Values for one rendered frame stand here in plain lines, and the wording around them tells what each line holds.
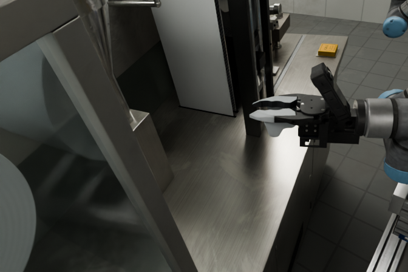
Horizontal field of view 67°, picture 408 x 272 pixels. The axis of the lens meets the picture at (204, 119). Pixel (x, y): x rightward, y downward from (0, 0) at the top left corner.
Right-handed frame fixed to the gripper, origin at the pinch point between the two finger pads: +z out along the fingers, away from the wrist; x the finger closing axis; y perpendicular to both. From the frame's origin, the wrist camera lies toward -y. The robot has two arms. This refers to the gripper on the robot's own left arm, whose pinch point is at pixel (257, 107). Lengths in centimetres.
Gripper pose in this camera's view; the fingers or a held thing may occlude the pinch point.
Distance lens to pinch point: 64.9
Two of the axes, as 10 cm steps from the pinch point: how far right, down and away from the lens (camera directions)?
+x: 2.7, -5.5, 7.9
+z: -9.5, -0.2, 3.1
